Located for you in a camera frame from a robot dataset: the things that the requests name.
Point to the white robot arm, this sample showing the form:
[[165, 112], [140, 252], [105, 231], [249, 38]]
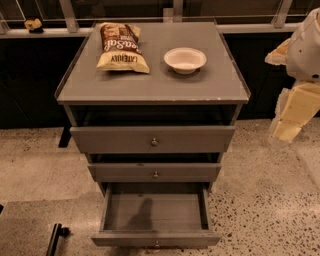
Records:
[[301, 55]]

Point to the metal window railing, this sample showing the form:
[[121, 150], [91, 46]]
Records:
[[76, 17]]

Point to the grey middle drawer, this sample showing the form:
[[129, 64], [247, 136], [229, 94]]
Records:
[[154, 172]]

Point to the white paper bowl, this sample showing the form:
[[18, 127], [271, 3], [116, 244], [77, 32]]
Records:
[[185, 60]]

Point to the brown chip bag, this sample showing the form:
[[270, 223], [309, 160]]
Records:
[[120, 50]]

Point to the black floor stand bar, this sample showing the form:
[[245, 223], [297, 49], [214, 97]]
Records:
[[58, 231]]

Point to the grey top drawer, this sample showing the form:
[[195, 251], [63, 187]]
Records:
[[153, 139]]

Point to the grey bottom drawer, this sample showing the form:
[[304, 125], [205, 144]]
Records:
[[156, 215]]

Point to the grey drawer cabinet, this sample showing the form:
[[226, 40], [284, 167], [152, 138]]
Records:
[[211, 96]]

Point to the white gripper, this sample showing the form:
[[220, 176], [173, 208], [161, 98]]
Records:
[[305, 55]]

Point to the small yellow black object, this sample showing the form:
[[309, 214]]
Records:
[[34, 25]]

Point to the grey drawer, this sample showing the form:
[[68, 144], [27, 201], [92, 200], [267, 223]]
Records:
[[153, 139], [156, 215], [154, 172]]

